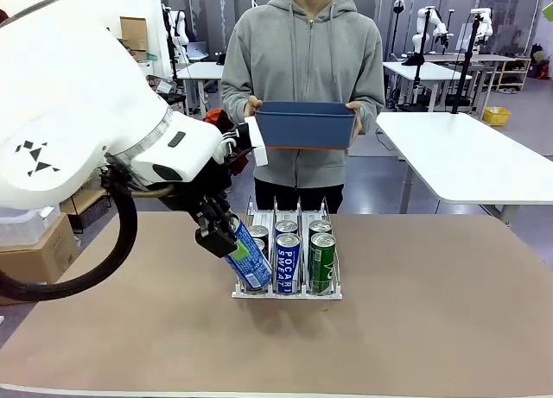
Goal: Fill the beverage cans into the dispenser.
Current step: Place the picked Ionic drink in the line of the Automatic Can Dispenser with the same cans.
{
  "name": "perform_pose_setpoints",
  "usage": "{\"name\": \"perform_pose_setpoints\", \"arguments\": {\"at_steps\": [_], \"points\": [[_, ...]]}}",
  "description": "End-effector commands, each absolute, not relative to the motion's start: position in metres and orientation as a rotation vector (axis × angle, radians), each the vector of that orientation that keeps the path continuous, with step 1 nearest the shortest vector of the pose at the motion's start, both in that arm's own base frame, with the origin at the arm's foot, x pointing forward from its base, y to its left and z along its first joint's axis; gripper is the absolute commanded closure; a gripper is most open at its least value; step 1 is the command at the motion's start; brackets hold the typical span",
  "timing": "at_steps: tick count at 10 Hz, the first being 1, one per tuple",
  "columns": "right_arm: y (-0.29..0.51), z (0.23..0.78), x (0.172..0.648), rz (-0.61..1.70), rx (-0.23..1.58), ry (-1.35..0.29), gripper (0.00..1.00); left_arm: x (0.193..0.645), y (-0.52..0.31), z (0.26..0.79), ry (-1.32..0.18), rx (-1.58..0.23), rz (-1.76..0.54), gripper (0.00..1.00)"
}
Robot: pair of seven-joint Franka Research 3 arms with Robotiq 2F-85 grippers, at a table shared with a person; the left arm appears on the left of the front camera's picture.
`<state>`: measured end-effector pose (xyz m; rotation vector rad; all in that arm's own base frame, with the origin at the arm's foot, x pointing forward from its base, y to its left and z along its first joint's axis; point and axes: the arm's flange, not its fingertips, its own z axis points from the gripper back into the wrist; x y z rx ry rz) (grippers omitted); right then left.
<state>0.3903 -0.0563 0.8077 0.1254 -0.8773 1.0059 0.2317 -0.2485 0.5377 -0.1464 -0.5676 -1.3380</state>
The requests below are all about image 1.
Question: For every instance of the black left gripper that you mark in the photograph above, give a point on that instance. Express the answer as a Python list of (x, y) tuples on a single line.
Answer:
[(198, 191)]

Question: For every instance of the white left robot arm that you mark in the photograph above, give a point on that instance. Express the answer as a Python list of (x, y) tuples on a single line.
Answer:
[(65, 91)]

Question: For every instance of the blue plastic bin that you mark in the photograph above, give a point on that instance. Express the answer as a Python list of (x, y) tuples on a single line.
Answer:
[(302, 126)]

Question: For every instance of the blue Pocari Sweat can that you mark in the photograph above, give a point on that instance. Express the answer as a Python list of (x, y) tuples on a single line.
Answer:
[(252, 266), (287, 226), (288, 264)]

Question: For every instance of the black bag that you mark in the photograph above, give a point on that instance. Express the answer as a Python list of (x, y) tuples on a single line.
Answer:
[(175, 100)]

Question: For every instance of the person's left hand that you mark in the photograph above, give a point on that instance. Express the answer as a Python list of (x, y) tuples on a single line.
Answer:
[(357, 121)]

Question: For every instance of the black camera stand pole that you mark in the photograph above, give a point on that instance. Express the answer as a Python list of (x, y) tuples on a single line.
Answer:
[(421, 57), (466, 70)]

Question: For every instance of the person's left forearm grey sleeve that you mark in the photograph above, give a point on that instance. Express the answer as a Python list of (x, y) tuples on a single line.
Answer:
[(372, 109)]

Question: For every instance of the flat packaged item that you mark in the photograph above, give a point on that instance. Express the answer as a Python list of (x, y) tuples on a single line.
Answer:
[(160, 85)]

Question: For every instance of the large cardboard box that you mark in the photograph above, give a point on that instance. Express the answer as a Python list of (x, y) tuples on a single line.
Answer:
[(39, 260)]

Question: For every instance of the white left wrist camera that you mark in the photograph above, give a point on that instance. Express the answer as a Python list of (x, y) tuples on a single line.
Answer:
[(257, 143)]

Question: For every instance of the person in dark red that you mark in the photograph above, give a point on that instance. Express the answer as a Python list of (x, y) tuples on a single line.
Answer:
[(3, 16)]

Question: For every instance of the grey open laptop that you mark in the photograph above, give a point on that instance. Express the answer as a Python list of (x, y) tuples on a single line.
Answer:
[(198, 52)]

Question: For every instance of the wooden shelf table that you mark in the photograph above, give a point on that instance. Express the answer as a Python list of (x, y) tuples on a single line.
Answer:
[(497, 58)]

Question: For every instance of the large white table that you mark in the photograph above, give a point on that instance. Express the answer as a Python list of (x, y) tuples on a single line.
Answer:
[(466, 156)]

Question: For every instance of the red orange jacket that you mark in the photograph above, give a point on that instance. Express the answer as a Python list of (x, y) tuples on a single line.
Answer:
[(216, 117)]

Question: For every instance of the person's right forearm grey sleeve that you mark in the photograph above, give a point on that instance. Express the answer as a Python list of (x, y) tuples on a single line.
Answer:
[(235, 102)]

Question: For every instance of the person's right hand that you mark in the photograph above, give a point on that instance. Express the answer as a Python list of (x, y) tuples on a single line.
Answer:
[(251, 105)]

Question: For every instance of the clear can rack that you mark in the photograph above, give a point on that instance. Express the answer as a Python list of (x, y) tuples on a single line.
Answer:
[(298, 295)]

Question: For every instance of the stacked cardboard boxes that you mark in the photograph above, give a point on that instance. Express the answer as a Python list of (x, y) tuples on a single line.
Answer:
[(134, 31)]

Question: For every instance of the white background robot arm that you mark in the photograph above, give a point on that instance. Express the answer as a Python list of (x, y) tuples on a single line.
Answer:
[(181, 27), (486, 27), (440, 24)]

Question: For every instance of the clear plastic storage box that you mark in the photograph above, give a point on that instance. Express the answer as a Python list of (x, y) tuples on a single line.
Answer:
[(26, 227)]

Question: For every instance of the yellow plastic crate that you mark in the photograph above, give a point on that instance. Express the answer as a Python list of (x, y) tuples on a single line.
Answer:
[(497, 116)]

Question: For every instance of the person in grey hoodie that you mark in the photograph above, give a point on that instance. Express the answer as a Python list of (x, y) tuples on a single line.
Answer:
[(302, 48)]

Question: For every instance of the white background table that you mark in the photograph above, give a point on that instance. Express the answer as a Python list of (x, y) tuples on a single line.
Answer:
[(425, 70), (201, 70)]

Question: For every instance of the green Chilsung cider can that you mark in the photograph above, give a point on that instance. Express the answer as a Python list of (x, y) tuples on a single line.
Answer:
[(322, 264), (320, 226)]

